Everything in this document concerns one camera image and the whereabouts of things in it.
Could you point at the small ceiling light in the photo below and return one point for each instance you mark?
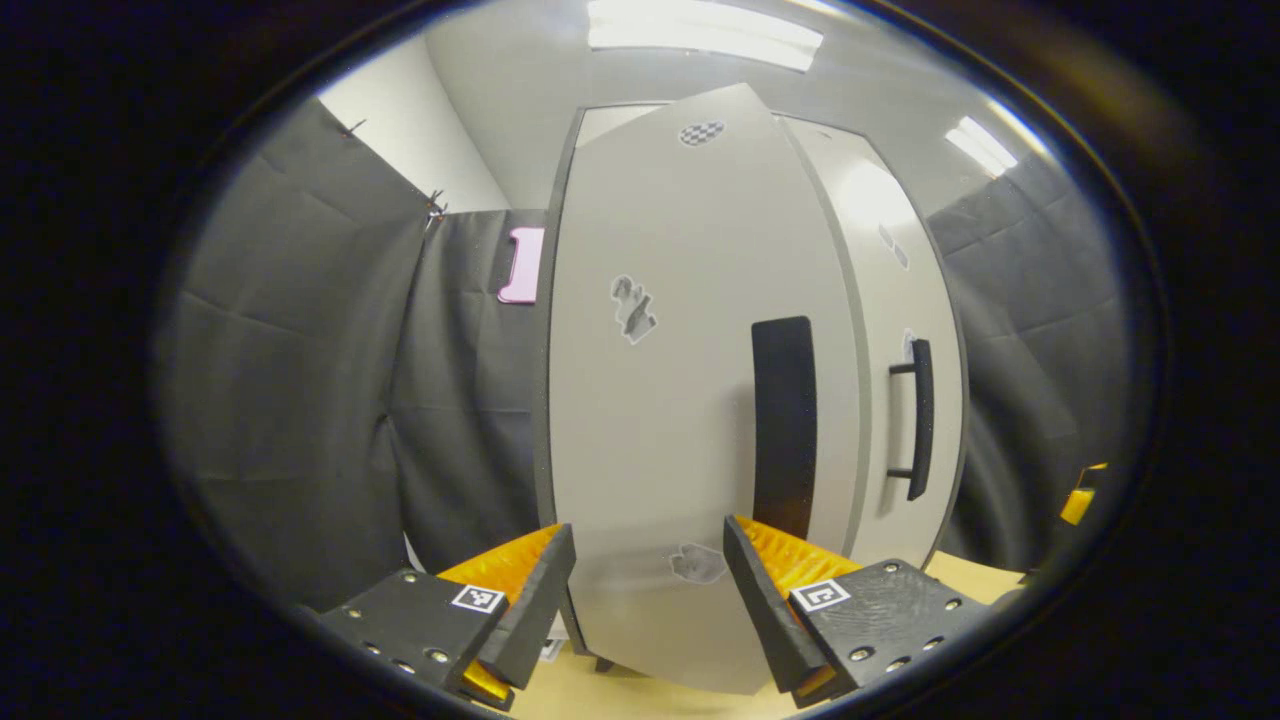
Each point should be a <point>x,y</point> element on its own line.
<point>980,147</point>

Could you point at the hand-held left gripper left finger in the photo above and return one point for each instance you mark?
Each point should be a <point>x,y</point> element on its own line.
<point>528,612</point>

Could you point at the grey shoe cabinet door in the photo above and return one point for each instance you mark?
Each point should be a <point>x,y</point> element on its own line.
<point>680,420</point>
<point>880,260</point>

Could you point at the long ceiling light panel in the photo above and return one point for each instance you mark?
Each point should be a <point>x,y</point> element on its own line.
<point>700,30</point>

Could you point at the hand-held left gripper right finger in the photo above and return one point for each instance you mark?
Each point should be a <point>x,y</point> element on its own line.
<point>770,610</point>

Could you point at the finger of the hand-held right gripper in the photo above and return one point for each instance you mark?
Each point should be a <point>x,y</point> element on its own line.
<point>1080,500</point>

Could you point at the grey shoe cabinet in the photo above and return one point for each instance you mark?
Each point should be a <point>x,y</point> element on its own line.
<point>543,400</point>

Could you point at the black backdrop cloth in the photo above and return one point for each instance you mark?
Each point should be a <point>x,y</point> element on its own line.
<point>300,380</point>
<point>1040,320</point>

